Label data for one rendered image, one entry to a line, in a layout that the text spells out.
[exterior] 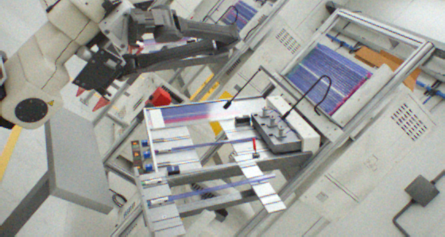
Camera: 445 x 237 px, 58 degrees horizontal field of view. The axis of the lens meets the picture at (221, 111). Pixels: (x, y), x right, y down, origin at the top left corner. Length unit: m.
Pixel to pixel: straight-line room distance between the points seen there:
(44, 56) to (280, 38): 2.14
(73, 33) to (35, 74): 0.18
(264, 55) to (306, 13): 2.08
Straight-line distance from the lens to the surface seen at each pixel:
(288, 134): 1.91
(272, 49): 3.23
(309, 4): 5.20
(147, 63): 1.64
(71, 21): 1.40
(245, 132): 2.04
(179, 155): 1.87
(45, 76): 1.44
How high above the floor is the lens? 1.37
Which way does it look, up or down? 9 degrees down
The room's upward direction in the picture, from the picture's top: 42 degrees clockwise
